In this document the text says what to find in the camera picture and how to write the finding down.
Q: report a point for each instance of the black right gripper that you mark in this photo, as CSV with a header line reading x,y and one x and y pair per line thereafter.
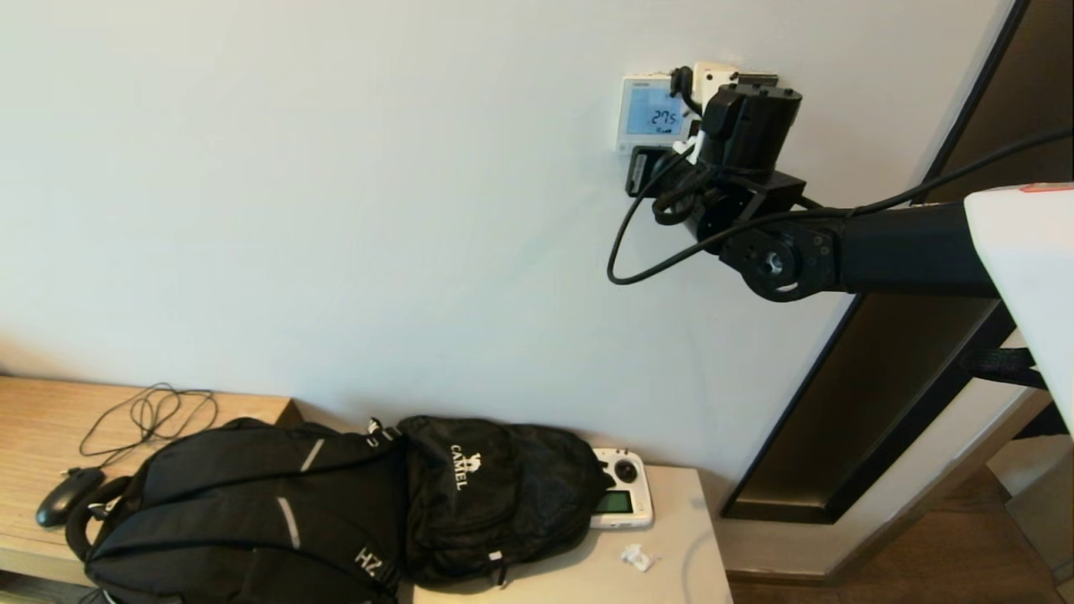
x,y
751,126

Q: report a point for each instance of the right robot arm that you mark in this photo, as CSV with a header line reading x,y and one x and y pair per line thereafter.
x,y
906,247

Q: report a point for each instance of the black Camel logo backpack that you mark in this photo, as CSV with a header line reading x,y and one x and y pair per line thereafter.
x,y
503,495

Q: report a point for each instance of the white low cabinet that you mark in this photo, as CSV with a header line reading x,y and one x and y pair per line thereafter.
x,y
671,520

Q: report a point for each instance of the crumpled clear plastic scrap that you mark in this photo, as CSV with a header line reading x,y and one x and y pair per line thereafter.
x,y
636,558

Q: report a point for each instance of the brown wooden door trim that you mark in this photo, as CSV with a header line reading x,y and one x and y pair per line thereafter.
x,y
965,463

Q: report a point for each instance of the black computer mouse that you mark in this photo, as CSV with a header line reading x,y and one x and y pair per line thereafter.
x,y
63,499

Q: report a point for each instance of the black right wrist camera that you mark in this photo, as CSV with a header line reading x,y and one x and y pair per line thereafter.
x,y
648,172

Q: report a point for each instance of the white wall thermostat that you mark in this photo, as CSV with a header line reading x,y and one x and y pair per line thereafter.
x,y
650,113

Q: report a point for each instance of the dark brown door frame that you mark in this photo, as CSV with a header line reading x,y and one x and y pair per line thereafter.
x,y
881,403

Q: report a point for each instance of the black backpack with grey stripes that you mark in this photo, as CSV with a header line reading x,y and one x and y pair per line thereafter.
x,y
252,503

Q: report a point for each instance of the black wall switch panel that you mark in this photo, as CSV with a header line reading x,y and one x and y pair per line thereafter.
x,y
759,79

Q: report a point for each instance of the light wooden desk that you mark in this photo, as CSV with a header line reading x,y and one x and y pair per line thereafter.
x,y
33,419

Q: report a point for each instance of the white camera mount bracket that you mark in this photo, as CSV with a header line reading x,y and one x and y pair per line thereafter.
x,y
688,151

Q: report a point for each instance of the white remote controller with screen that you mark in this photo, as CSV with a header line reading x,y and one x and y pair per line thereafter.
x,y
625,503

